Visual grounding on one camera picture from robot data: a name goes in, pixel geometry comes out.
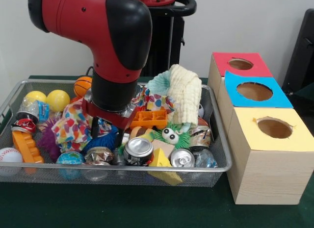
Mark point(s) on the mint green waffle cloth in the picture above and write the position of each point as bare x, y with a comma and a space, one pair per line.
159, 83

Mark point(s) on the small orange basketball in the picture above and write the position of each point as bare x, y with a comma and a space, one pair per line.
82, 86

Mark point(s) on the white baseball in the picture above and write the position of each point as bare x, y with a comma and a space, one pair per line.
10, 154

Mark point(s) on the cream yellow waffle cloth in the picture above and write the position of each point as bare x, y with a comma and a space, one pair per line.
185, 95

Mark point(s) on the black chair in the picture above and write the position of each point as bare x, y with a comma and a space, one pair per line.
301, 51

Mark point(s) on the small orange plastic block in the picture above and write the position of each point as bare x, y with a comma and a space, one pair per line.
149, 119

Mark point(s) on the yellow plastic block toy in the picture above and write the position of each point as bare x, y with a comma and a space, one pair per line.
164, 171

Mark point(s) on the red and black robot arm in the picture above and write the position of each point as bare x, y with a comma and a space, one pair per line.
108, 37

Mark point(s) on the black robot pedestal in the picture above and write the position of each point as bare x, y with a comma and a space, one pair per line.
164, 46

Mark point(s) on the purple spiky ball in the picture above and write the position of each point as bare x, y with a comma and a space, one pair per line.
49, 142

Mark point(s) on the silver metal can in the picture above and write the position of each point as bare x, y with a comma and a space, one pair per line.
182, 158
138, 150

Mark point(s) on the green spiky ball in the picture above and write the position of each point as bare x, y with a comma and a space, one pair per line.
171, 137

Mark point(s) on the dark green table cloth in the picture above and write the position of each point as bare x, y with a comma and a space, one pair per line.
122, 208

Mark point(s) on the yellow ball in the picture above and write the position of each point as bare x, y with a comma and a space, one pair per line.
35, 96
58, 100

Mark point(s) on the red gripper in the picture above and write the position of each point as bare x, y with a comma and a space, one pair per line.
110, 116

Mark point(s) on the blue fuzzy ball with eyes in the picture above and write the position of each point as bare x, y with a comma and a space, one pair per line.
105, 139

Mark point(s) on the globe print ball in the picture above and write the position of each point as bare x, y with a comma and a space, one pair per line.
69, 158

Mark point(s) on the red soda can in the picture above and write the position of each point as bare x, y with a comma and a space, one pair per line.
23, 122

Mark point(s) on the orange plastic block toy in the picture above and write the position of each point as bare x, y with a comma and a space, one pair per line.
27, 147

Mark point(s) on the wooden box with three holes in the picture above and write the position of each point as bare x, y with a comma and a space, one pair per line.
270, 174

